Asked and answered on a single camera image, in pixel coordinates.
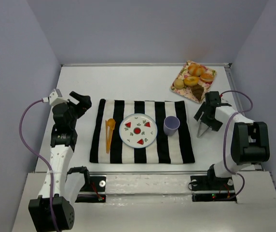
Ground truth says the brown chocolate bread slice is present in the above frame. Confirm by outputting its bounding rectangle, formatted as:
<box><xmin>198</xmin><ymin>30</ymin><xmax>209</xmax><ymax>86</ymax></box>
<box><xmin>191</xmin><ymin>84</ymin><xmax>204</xmax><ymax>101</ymax></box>

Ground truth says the glazed bagel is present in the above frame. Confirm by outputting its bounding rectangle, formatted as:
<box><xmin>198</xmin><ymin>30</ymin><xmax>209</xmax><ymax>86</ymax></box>
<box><xmin>183</xmin><ymin>76</ymin><xmax>199</xmax><ymax>87</ymax></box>

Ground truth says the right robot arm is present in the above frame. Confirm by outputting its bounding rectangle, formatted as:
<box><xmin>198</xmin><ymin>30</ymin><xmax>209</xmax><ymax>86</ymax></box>
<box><xmin>194</xmin><ymin>91</ymin><xmax>270</xmax><ymax>183</ymax></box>

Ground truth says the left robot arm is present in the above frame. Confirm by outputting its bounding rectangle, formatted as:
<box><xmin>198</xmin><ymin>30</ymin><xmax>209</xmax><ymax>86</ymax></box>
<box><xmin>28</xmin><ymin>89</ymin><xmax>92</xmax><ymax>232</ymax></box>

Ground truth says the orange plastic knife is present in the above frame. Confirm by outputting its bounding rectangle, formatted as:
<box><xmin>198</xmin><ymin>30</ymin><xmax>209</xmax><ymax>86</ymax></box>
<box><xmin>105</xmin><ymin>120</ymin><xmax>109</xmax><ymax>152</ymax></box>

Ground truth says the orange plastic spoon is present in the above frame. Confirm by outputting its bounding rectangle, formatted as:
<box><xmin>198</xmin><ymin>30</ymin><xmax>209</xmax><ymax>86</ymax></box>
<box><xmin>108</xmin><ymin>118</ymin><xmax>116</xmax><ymax>145</ymax></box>

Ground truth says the floral tray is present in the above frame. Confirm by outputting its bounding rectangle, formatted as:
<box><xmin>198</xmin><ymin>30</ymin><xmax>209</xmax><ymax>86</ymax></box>
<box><xmin>170</xmin><ymin>60</ymin><xmax>217</xmax><ymax>103</ymax></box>

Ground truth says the purple cup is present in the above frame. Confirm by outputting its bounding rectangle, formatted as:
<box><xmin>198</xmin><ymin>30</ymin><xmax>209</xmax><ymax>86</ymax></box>
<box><xmin>163</xmin><ymin>116</ymin><xmax>180</xmax><ymax>136</ymax></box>

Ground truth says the cream sandwich bun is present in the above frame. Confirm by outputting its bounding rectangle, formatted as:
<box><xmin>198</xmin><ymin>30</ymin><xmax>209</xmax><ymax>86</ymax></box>
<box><xmin>200</xmin><ymin>73</ymin><xmax>214</xmax><ymax>83</ymax></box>

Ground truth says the orange plastic fork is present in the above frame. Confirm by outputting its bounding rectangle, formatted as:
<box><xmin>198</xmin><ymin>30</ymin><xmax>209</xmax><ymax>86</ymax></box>
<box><xmin>106</xmin><ymin>128</ymin><xmax>114</xmax><ymax>154</ymax></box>

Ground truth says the small pale round bun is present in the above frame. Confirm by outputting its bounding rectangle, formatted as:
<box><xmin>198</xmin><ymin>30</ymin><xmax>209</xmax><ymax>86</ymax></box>
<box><xmin>173</xmin><ymin>79</ymin><xmax>185</xmax><ymax>89</ymax></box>

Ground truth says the black white striped placemat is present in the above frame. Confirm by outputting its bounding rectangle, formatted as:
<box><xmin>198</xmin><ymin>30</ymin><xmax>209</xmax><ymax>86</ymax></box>
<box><xmin>89</xmin><ymin>99</ymin><xmax>195</xmax><ymax>164</ymax></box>

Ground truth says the striped round bun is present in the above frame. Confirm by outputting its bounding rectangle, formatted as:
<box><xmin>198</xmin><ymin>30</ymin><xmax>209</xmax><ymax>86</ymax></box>
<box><xmin>188</xmin><ymin>63</ymin><xmax>206</xmax><ymax>76</ymax></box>

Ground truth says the watermelon pattern plate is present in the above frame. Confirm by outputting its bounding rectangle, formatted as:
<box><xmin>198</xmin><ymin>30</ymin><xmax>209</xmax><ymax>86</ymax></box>
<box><xmin>119</xmin><ymin>113</ymin><xmax>158</xmax><ymax>148</ymax></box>

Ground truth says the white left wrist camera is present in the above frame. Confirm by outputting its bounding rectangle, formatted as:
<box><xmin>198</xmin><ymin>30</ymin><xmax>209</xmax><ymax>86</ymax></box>
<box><xmin>42</xmin><ymin>88</ymin><xmax>69</xmax><ymax>107</ymax></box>

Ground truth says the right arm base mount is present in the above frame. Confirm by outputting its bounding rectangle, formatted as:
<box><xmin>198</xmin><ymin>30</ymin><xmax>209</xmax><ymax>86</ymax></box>
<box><xmin>187</xmin><ymin>169</ymin><xmax>237</xmax><ymax>202</ymax></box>

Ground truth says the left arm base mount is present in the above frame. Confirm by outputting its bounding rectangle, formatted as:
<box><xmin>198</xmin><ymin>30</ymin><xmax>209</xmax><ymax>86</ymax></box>
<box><xmin>65</xmin><ymin>166</ymin><xmax>106</xmax><ymax>203</ymax></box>

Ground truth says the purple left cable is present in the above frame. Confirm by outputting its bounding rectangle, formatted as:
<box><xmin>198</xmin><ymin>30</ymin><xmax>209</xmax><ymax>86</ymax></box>
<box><xmin>19</xmin><ymin>99</ymin><xmax>62</xmax><ymax>230</ymax></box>

